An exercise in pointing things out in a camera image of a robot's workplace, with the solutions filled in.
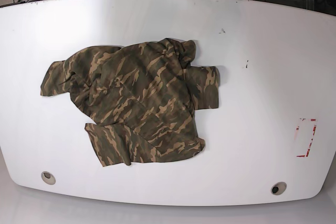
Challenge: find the camouflage t-shirt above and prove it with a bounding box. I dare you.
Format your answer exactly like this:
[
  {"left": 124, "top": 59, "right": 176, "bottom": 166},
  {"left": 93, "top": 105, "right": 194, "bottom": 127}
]
[{"left": 40, "top": 38, "right": 220, "bottom": 166}]

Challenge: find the left table cable grommet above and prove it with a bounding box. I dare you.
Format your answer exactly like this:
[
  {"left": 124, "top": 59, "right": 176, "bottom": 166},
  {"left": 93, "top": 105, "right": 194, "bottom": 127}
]
[{"left": 41, "top": 172, "right": 56, "bottom": 185}]

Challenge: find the table cable grommet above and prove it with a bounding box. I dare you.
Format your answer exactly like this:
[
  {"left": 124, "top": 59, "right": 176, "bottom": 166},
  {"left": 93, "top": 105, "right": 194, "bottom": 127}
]
[
  {"left": 271, "top": 182, "right": 287, "bottom": 196},
  {"left": 41, "top": 172, "right": 56, "bottom": 185}
]

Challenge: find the right table cable grommet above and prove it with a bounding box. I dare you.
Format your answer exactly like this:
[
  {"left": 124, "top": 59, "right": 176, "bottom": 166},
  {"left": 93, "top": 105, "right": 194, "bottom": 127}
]
[{"left": 271, "top": 182, "right": 287, "bottom": 196}]

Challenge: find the red tape rectangle marking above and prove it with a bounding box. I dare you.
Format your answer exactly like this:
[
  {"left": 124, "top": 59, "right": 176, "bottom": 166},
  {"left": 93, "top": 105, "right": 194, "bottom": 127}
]
[{"left": 294, "top": 118, "right": 317, "bottom": 158}]

